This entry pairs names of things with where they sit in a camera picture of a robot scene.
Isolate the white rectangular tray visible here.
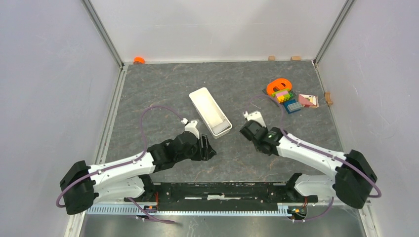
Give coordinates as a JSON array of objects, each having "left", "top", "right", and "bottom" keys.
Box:
[{"left": 189, "top": 87, "right": 232, "bottom": 139}]

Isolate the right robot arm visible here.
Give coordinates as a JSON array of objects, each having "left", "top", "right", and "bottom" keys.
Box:
[{"left": 240, "top": 120, "right": 377, "bottom": 209}]

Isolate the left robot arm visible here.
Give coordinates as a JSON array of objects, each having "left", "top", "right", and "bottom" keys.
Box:
[{"left": 56, "top": 131, "right": 217, "bottom": 215}]

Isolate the colourful brick block stack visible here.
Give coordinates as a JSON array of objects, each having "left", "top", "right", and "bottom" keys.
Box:
[{"left": 271, "top": 89, "right": 295, "bottom": 103}]

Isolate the blue brick block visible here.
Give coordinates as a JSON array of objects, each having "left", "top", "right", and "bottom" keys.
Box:
[{"left": 283, "top": 99, "right": 303, "bottom": 114}]

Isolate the pink wooden puzzle block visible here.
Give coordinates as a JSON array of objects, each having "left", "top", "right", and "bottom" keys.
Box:
[{"left": 298, "top": 94, "right": 319, "bottom": 108}]

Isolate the wooden arch piece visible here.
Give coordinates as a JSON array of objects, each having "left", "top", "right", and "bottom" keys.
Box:
[{"left": 324, "top": 91, "right": 334, "bottom": 106}]

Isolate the orange round cap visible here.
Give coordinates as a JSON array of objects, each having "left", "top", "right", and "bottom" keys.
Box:
[{"left": 133, "top": 57, "right": 145, "bottom": 65}]

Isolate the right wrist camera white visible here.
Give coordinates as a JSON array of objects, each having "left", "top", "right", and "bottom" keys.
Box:
[{"left": 243, "top": 111, "right": 266, "bottom": 127}]

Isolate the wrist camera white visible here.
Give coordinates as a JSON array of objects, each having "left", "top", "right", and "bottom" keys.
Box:
[
  {"left": 181, "top": 118, "right": 201, "bottom": 140},
  {"left": 243, "top": 111, "right": 266, "bottom": 127}
]

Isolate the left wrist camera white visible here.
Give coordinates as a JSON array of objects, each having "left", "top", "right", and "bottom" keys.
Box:
[{"left": 181, "top": 118, "right": 201, "bottom": 140}]

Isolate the orange ring toy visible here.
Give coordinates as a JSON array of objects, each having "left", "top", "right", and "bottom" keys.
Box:
[{"left": 265, "top": 78, "right": 293, "bottom": 95}]

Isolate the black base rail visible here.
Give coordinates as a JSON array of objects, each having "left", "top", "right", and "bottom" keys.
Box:
[{"left": 135, "top": 182, "right": 318, "bottom": 211}]

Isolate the white cable comb strip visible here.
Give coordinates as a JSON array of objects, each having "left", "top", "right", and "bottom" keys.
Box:
[{"left": 86, "top": 203, "right": 292, "bottom": 217}]

